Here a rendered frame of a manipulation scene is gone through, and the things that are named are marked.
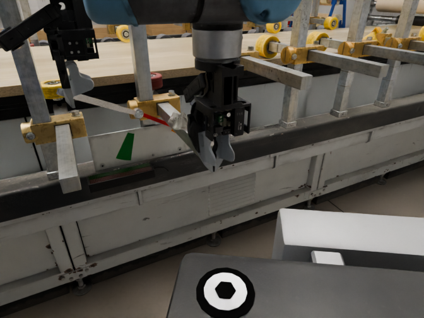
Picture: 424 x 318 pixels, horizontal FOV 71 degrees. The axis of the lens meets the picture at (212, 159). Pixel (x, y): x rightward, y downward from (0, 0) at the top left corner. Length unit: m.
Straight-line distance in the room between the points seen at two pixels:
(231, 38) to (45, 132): 0.51
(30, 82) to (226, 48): 0.47
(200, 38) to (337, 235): 0.34
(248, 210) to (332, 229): 1.34
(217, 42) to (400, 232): 0.33
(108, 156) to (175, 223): 0.64
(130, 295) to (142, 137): 0.79
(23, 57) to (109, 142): 0.26
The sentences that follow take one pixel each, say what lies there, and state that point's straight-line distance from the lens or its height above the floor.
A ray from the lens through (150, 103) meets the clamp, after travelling 0.81.
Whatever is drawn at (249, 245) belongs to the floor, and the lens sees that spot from 1.58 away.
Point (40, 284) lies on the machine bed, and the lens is 1.40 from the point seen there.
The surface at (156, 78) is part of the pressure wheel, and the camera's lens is 0.89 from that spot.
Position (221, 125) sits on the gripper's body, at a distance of 0.48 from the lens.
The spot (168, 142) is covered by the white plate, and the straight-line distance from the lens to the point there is 0.86.
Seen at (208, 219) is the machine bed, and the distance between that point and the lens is 1.46.
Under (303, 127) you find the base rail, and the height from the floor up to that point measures 0.70.
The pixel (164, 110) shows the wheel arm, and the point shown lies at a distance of 0.76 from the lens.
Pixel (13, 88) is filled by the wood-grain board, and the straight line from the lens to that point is 0.98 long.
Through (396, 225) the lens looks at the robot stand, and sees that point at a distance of 0.21.
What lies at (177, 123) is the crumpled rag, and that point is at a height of 0.87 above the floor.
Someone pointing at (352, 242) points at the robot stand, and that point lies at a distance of 0.19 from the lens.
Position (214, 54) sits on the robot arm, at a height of 1.04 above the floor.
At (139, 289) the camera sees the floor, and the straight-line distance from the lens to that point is 1.43.
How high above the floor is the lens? 1.11
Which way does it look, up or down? 29 degrees down
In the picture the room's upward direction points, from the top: straight up
